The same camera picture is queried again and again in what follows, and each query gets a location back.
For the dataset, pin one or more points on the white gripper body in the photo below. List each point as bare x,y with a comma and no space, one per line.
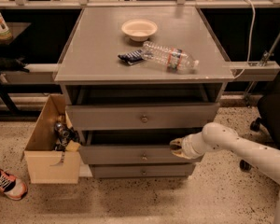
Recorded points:
186,146

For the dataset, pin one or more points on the grey drawer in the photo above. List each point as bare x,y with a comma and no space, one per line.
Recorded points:
131,147
141,116
129,171

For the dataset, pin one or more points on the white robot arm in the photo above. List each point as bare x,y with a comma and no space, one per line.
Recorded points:
215,137

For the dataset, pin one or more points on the grey bottom drawer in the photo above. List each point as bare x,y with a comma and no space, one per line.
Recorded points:
129,171

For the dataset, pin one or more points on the grey drawer cabinet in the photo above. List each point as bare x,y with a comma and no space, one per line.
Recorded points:
92,74

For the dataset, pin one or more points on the grey top drawer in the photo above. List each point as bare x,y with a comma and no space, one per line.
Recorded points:
141,116

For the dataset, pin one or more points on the clear plastic water bottle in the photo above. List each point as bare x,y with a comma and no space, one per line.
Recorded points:
172,58

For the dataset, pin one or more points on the black office chair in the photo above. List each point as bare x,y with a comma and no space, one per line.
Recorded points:
269,112

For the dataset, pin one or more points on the dark blue snack packet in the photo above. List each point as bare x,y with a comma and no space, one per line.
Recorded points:
132,57

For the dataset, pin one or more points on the yellow sponge in box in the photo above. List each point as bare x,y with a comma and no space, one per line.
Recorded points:
72,146

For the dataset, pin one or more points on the beige paper bowl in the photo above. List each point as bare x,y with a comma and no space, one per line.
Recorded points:
139,30

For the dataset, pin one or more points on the metal can in box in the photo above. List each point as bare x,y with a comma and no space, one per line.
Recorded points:
61,130

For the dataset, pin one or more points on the cardboard box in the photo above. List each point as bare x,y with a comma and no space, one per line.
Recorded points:
45,164

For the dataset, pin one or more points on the orange white sneaker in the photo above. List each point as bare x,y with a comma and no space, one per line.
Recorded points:
14,188

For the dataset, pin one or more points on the black side table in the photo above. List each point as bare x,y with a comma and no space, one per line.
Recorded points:
12,64

